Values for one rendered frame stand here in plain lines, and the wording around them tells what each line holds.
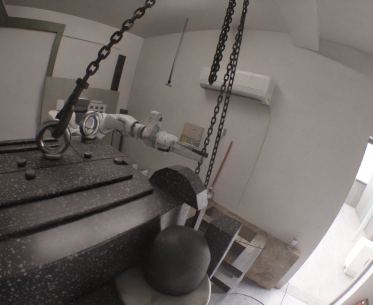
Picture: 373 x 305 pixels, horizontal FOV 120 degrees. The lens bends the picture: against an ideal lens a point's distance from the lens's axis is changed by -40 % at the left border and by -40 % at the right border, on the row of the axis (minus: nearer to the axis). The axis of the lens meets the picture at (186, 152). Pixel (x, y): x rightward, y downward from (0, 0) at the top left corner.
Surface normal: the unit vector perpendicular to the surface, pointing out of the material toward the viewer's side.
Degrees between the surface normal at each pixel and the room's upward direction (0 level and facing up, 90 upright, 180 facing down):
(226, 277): 0
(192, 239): 0
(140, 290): 0
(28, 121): 90
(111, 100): 90
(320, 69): 90
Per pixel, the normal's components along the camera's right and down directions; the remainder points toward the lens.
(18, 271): 0.25, -0.93
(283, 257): -0.65, 0.04
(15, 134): 0.72, 0.36
